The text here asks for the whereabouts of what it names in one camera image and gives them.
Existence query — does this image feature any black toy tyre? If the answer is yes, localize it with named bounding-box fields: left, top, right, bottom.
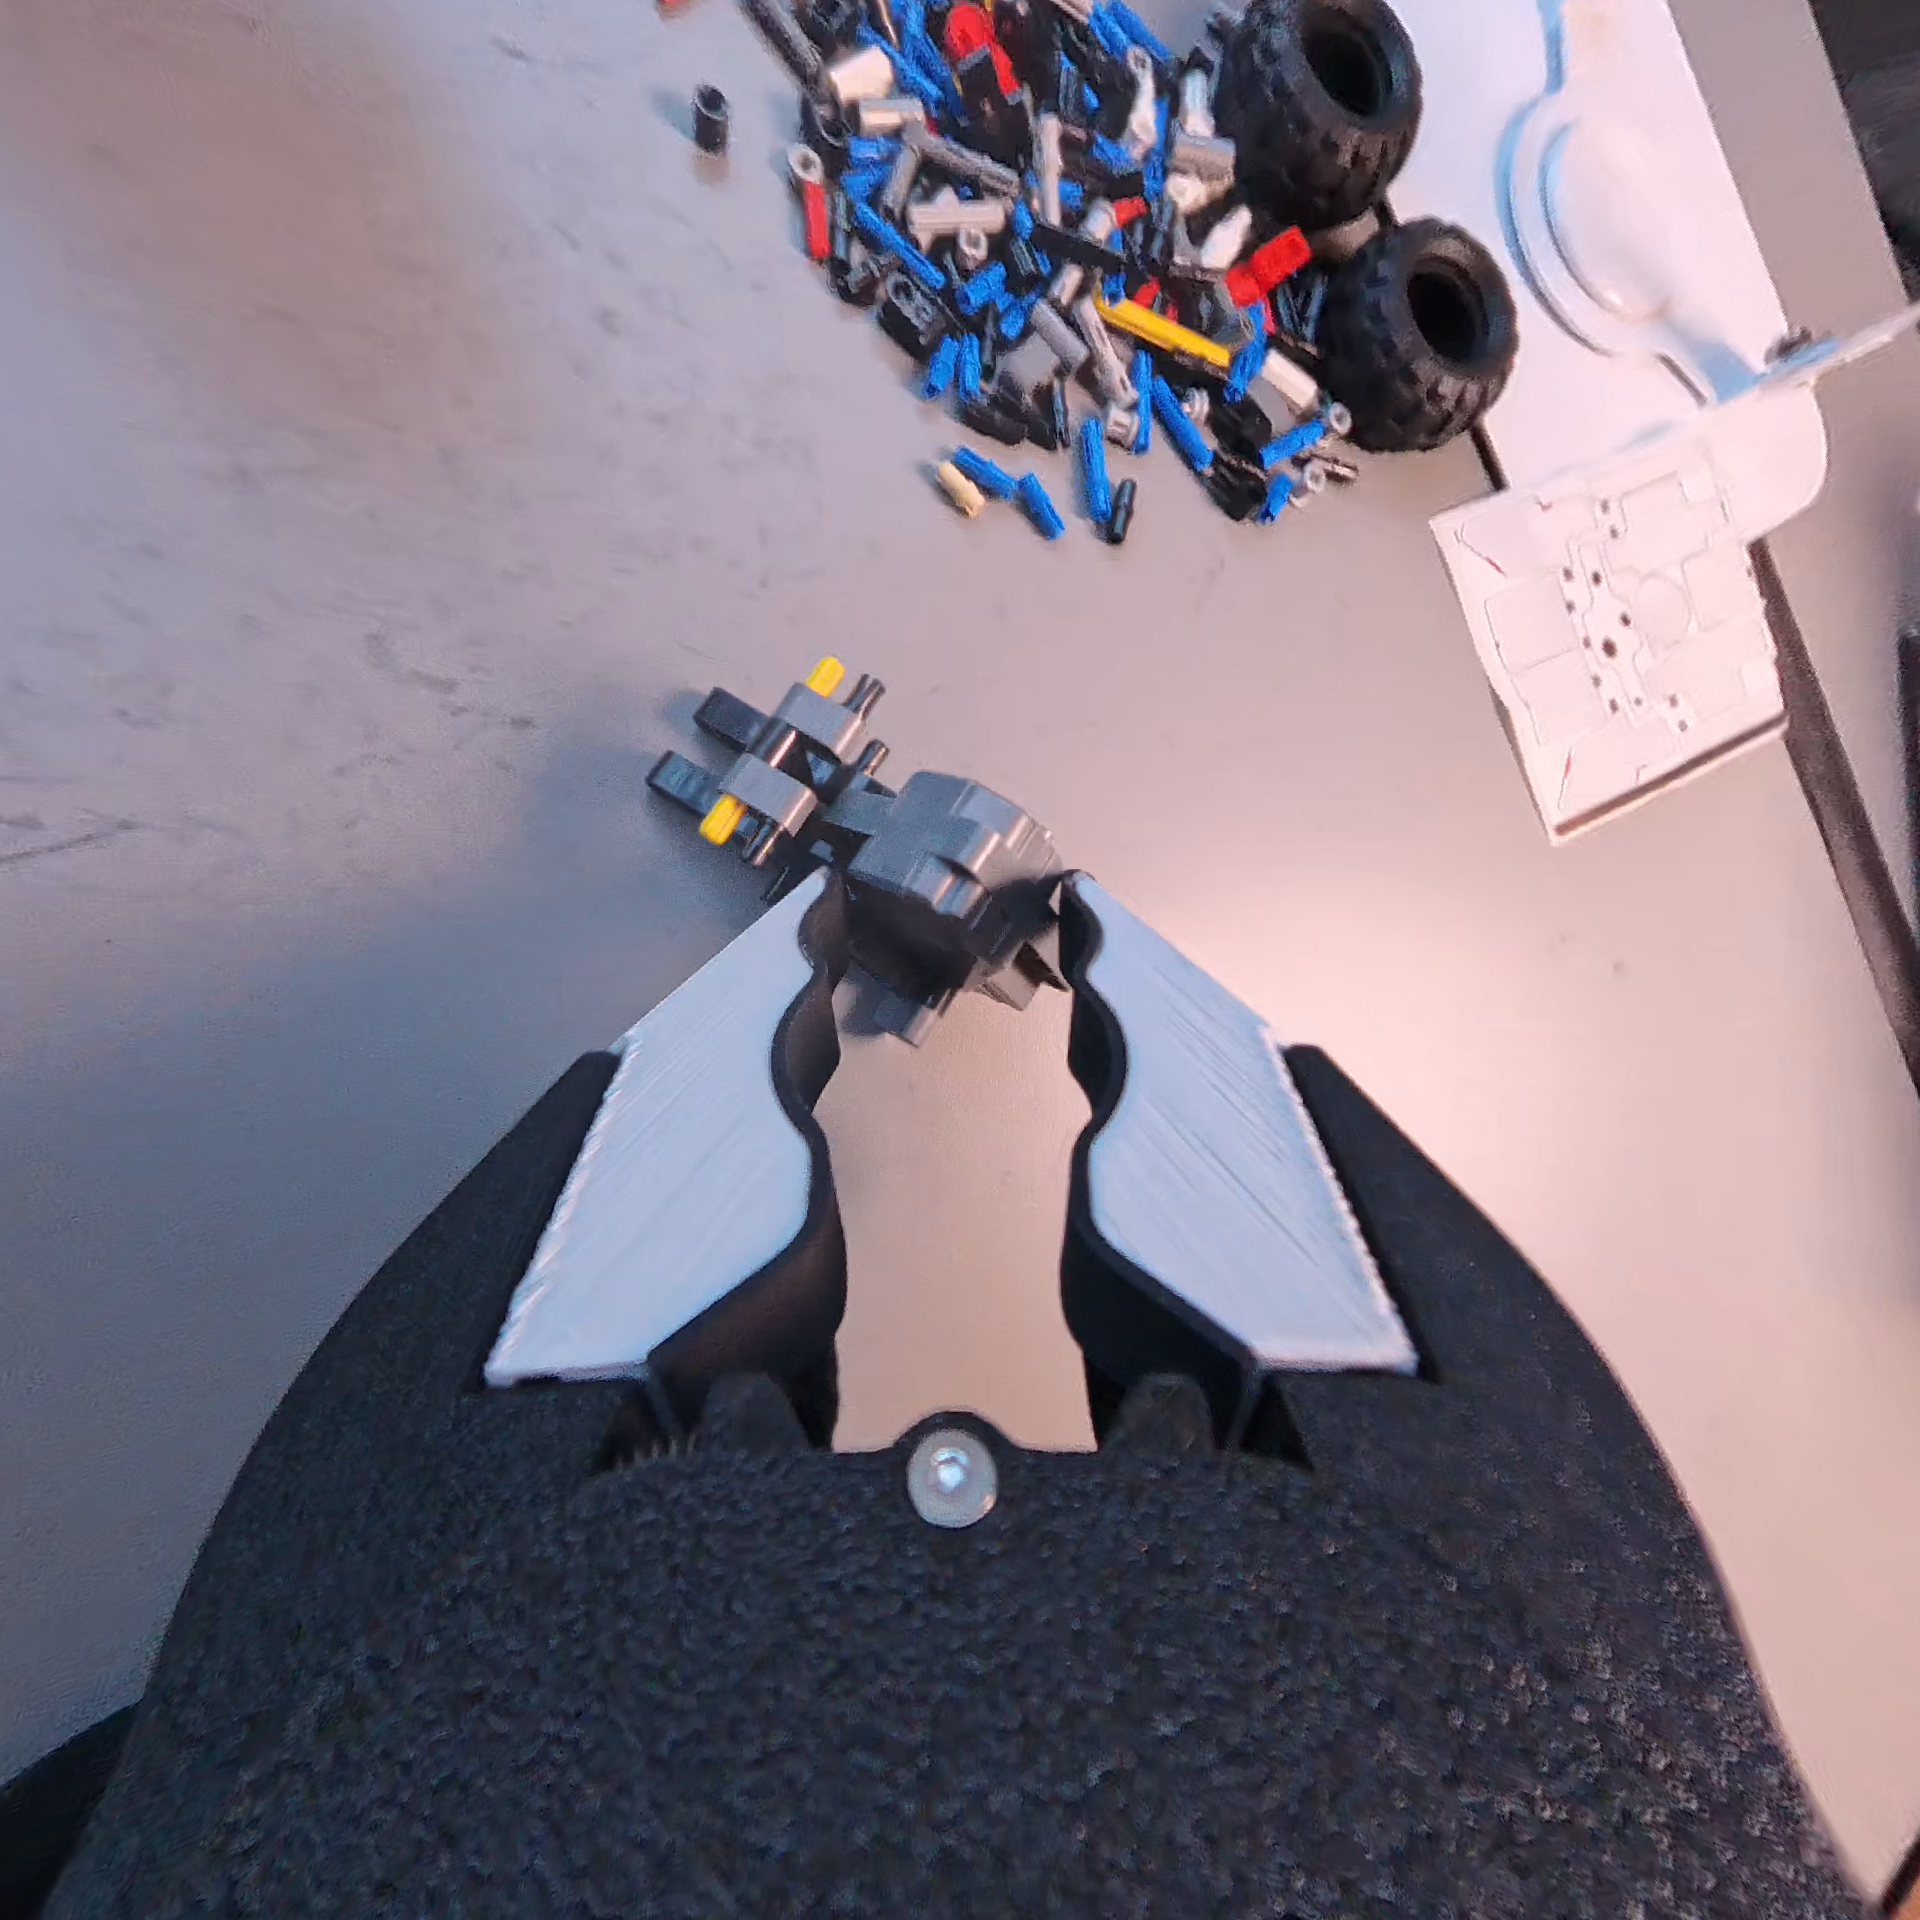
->
left=1319, top=216, right=1522, bottom=454
left=1208, top=0, right=1425, bottom=232

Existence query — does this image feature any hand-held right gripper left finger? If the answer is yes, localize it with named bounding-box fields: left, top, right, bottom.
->
left=486, top=878, right=855, bottom=1443

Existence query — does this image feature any grey motor block assembly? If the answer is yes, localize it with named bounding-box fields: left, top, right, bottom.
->
left=647, top=656, right=1081, bottom=1051

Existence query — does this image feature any white book stand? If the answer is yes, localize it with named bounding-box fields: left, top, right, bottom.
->
left=1396, top=0, right=1920, bottom=505

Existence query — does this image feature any pile of small building bricks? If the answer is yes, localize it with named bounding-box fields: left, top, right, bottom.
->
left=656, top=0, right=1366, bottom=552

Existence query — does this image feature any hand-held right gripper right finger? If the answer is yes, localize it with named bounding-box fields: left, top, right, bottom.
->
left=1055, top=878, right=1421, bottom=1450

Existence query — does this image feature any clear sticker sheet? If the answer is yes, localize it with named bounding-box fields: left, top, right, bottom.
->
left=1428, top=384, right=1832, bottom=846

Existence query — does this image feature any grey desk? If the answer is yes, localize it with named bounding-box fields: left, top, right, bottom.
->
left=0, top=0, right=1920, bottom=1893

